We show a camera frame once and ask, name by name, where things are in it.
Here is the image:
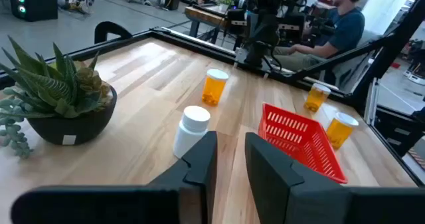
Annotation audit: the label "red plastic basket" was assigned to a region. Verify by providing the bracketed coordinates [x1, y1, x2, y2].
[258, 102, 349, 185]

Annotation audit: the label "black frame foot bracket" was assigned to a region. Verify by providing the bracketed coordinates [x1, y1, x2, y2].
[94, 21, 133, 45]

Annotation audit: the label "black computer tower lit fans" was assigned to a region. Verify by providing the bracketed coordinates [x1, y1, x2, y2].
[8, 0, 59, 22]

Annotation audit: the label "person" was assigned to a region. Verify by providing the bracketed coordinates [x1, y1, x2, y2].
[272, 0, 371, 72]

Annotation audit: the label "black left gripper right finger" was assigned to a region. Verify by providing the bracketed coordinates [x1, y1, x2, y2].
[244, 132, 425, 224]

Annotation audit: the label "black metal table frame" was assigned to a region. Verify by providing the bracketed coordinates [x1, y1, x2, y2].
[0, 0, 425, 188]

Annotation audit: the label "potted succulent black bowl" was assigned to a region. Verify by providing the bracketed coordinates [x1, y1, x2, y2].
[0, 35, 118, 160]

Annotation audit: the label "orange pill bottle white cap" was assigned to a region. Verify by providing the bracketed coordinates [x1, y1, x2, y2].
[201, 68, 230, 107]
[303, 82, 332, 114]
[325, 112, 360, 151]

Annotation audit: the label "white plastic pill bottle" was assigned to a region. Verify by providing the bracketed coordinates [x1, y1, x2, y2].
[172, 105, 211, 160]

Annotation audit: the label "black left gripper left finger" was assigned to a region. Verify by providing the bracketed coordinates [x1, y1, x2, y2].
[9, 130, 218, 224]

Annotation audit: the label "wooden workbench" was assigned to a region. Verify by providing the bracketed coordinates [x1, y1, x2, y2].
[184, 5, 233, 39]

